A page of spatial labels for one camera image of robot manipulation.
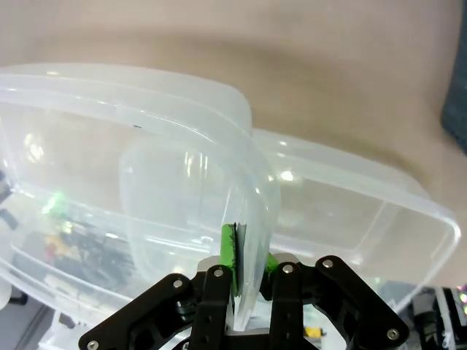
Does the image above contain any dark grey woven plastic basket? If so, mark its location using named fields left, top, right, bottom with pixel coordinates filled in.
left=440, top=32, right=467, bottom=156

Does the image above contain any clear plastic storage bin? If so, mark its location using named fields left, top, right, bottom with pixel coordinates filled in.
left=251, top=127, right=461, bottom=318
left=0, top=62, right=282, bottom=331

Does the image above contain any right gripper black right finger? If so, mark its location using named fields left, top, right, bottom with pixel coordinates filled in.
left=260, top=252, right=410, bottom=350

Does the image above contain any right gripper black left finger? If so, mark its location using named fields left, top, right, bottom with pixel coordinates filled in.
left=78, top=222, right=249, bottom=350

